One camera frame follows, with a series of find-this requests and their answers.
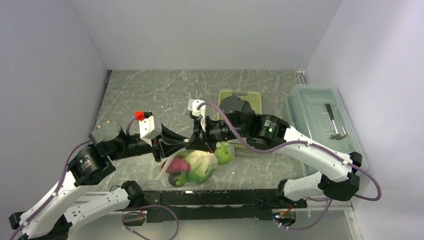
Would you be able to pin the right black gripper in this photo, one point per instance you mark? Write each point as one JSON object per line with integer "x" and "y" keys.
{"x": 206, "y": 135}

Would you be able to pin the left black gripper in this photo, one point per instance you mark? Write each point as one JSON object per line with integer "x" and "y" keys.
{"x": 170, "y": 142}

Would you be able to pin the green perforated plastic basket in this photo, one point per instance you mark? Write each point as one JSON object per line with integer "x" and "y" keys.
{"x": 251, "y": 99}

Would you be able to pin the dark red sweet potato toy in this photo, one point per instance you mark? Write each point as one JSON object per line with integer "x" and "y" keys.
{"x": 178, "y": 165}

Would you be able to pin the clear polka dot zip bag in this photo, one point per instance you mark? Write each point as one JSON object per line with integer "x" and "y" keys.
{"x": 159, "y": 175}

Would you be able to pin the green grapes toy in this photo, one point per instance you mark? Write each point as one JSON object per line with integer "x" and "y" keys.
{"x": 177, "y": 179}

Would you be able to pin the green apple toy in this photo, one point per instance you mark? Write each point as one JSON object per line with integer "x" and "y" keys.
{"x": 224, "y": 153}

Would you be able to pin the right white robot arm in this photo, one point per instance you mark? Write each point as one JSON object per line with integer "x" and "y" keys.
{"x": 335, "y": 175}

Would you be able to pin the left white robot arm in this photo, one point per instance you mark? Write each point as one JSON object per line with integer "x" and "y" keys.
{"x": 56, "y": 215}

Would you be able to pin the clear plastic storage box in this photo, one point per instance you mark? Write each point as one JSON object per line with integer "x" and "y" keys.
{"x": 307, "y": 113}

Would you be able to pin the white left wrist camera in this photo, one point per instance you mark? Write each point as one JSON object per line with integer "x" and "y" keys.
{"x": 150, "y": 125}

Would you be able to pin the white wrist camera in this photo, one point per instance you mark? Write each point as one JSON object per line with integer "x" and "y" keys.
{"x": 198, "y": 111}
{"x": 150, "y": 125}

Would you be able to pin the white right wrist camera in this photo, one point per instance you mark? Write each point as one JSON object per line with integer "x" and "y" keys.
{"x": 198, "y": 111}

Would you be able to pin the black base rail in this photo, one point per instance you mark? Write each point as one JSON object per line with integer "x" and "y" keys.
{"x": 257, "y": 204}

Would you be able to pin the black handled hammer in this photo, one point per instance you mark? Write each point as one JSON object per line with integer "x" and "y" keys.
{"x": 337, "y": 135}

